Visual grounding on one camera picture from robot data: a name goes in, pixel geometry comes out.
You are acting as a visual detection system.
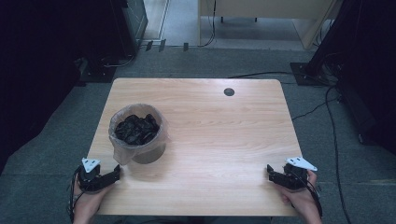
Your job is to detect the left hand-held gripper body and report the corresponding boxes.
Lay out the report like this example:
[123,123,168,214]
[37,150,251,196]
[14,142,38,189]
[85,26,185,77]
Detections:
[77,157,106,192]

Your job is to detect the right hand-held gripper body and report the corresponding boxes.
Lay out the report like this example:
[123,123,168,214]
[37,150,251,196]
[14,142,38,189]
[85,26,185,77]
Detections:
[282,156,318,191]

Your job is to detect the person's left hand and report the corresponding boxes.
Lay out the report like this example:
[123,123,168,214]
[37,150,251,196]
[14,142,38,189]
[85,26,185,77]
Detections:
[72,175,116,216]

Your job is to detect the person's right hand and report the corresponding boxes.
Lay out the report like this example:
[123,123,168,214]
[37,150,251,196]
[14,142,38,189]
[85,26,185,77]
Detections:
[275,169,319,216]

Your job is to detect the bin with plastic bag liner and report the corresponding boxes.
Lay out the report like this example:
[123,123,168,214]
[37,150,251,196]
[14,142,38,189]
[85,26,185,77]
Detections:
[107,103,171,166]

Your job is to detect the grey round trash bin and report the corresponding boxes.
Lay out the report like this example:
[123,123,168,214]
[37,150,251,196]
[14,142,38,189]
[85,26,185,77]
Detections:
[109,103,167,165]

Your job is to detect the crumpled black plastic bag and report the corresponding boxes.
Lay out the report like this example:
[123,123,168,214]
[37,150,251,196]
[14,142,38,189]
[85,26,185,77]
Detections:
[114,113,161,147]

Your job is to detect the black curtain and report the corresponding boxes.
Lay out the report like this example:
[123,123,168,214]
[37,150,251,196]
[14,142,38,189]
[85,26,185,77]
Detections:
[306,0,396,155]
[0,0,138,175]

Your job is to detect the dark computer tower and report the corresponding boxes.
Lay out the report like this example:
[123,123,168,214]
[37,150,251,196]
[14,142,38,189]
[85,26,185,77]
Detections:
[120,0,149,55]

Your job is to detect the beige wooden desk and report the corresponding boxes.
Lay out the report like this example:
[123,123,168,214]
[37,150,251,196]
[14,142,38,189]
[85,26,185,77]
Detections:
[198,0,345,51]

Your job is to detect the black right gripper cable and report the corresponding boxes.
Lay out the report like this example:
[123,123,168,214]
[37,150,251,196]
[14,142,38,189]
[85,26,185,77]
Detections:
[290,169,324,218]

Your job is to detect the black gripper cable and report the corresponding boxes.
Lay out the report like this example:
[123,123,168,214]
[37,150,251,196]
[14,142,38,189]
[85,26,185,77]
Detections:
[290,169,324,218]
[66,166,86,223]

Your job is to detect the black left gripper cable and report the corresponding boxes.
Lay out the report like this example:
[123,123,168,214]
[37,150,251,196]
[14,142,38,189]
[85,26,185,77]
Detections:
[66,166,86,223]

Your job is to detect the long black floor cable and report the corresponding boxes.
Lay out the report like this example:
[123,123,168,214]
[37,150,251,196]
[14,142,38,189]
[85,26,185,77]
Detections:
[324,85,353,224]

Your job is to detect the black stand base plate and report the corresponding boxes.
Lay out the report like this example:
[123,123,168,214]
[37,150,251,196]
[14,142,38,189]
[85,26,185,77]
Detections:
[78,65,119,84]
[290,62,331,87]

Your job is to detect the white floor cable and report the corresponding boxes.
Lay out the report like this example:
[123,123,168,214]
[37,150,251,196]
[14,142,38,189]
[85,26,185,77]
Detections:
[103,54,135,68]

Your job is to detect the hanging black cable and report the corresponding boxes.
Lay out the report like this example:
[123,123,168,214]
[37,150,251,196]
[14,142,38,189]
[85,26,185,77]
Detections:
[199,0,218,49]

